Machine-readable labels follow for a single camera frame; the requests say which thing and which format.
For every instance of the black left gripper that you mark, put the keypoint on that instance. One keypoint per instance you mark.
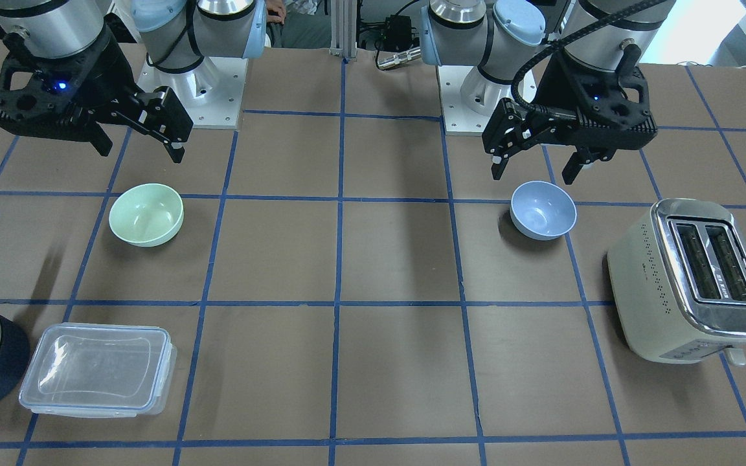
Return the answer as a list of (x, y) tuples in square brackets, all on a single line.
[(552, 88)]

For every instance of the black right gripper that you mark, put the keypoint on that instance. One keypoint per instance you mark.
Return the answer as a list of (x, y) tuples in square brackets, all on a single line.
[(102, 76)]

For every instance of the blue bowl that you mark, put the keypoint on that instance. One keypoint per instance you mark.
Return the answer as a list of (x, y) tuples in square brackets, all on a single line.
[(542, 211)]

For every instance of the green bowl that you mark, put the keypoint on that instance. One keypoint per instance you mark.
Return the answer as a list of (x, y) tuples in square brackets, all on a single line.
[(148, 215)]

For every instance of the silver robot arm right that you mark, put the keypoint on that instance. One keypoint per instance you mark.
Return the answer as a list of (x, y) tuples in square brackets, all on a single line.
[(178, 35)]

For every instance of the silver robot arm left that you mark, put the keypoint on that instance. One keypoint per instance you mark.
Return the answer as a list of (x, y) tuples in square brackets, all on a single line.
[(509, 41)]

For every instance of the cream toaster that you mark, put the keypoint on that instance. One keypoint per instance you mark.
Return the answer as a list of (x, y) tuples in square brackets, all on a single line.
[(678, 277)]

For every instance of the clear plastic container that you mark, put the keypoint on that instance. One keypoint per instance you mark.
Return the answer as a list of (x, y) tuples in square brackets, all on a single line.
[(99, 371)]

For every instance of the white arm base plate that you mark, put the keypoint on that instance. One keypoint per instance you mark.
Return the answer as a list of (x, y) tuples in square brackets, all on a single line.
[(468, 99), (211, 94)]

